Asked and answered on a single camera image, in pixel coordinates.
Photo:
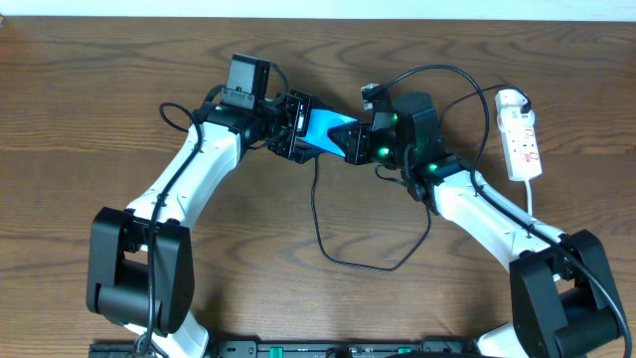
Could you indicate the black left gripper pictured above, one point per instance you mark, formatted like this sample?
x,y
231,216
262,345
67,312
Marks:
x,y
296,126

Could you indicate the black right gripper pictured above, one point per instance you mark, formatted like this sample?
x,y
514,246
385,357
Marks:
x,y
361,142

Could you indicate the blue Galaxy smartphone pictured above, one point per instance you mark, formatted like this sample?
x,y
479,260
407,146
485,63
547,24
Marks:
x,y
319,122

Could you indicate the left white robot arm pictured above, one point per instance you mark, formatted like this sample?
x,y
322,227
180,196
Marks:
x,y
140,263

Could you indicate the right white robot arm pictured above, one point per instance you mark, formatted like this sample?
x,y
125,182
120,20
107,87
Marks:
x,y
565,302

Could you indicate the white USB charger adapter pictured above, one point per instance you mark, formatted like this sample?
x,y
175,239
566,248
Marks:
x,y
514,110

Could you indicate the white power strip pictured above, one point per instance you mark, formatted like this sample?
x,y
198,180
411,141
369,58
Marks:
x,y
521,154

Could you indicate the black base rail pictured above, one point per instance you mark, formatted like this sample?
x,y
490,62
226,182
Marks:
x,y
435,347

